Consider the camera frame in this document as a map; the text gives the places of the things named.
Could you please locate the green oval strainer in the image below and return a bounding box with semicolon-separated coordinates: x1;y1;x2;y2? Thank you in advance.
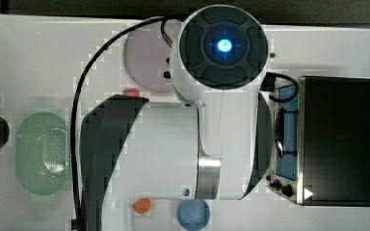
14;112;71;195

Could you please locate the purple round plate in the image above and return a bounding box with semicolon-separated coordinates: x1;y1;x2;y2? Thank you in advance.
123;22;173;93

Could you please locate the orange plush fruit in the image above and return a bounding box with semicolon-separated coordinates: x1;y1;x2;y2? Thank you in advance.
133;198;151;215

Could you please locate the black toaster oven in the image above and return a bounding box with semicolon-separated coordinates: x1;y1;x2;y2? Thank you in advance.
267;76;370;207

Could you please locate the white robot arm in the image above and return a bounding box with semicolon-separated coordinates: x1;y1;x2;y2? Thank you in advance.
80;5;273;231

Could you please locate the red plush strawberry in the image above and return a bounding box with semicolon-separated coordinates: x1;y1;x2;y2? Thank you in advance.
123;89;141;97

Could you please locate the blue bowl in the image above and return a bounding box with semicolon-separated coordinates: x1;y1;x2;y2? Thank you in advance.
176;199;210;231

